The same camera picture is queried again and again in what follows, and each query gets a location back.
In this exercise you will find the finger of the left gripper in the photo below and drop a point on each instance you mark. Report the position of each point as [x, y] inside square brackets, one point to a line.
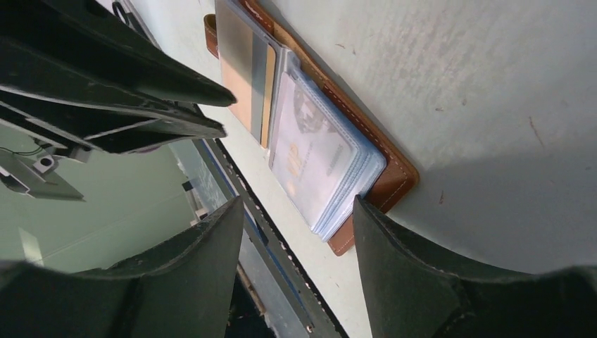
[66, 126]
[87, 38]

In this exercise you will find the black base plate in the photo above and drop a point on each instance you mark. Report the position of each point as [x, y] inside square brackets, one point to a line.
[296, 286]

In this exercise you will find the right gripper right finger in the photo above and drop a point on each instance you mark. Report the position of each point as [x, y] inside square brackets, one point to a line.
[416, 288]

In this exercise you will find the gold card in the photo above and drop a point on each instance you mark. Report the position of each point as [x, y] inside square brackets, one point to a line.
[248, 61]

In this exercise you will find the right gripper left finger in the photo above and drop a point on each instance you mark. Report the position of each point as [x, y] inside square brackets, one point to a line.
[179, 288]

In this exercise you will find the silver VIP credit card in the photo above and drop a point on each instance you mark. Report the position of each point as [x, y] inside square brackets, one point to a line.
[311, 152]

